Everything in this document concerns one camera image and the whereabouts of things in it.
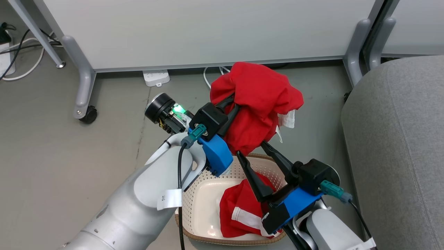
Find wide white partition panel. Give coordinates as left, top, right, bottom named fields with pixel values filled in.
left=41, top=0, right=386, bottom=74

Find grey partition foot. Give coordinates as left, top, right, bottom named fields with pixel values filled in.
left=343, top=18, right=372, bottom=88
left=61, top=35, right=97, bottom=120
left=368, top=17, right=397, bottom=70

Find black camera box blue mount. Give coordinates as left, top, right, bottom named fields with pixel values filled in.
left=269, top=159, right=336, bottom=224
left=189, top=103, right=234, bottom=178

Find plain red garment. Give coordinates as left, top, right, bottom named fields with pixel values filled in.
left=210, top=61, right=305, bottom=157

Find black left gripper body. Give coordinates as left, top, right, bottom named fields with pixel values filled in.
left=145, top=93, right=195, bottom=135

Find black cable teal connector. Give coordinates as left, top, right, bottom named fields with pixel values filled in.
left=177, top=125, right=208, bottom=250
left=319, top=180, right=374, bottom=241

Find cream perforated laundry basket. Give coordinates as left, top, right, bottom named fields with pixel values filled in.
left=174, top=153, right=289, bottom=246

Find white power strip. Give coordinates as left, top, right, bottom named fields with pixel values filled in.
left=142, top=69, right=171, bottom=88

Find thick white floor cable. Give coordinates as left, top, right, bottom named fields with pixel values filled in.
left=1, top=33, right=62, bottom=82

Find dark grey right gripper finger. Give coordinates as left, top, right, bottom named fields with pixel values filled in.
left=260, top=140, right=299, bottom=185
left=236, top=151, right=275, bottom=202

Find black floor cables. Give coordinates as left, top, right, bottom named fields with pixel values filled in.
left=0, top=28, right=63, bottom=81

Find white paper label tag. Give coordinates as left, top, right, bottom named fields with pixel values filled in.
left=156, top=188, right=183, bottom=211
left=345, top=237, right=377, bottom=250

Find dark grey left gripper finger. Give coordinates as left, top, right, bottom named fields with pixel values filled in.
left=210, top=93, right=237, bottom=111
left=217, top=104, right=241, bottom=138

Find slanted grey metal leg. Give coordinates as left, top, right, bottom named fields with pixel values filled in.
left=7, top=0, right=67, bottom=69

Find narrow white partition panel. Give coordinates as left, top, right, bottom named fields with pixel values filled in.
left=380, top=0, right=444, bottom=58

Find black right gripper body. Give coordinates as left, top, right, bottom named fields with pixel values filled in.
left=257, top=183, right=299, bottom=235

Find thin white cable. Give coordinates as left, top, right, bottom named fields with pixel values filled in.
left=203, top=66, right=231, bottom=89

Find black castor wheel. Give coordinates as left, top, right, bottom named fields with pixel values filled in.
left=79, top=106, right=98, bottom=125

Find white socket block black adapter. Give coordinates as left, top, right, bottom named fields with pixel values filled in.
left=0, top=22, right=17, bottom=76

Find red garment with white stripe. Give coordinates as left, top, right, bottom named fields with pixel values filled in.
left=218, top=173, right=284, bottom=239

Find grey fabric sofa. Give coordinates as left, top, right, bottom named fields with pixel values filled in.
left=340, top=55, right=444, bottom=250

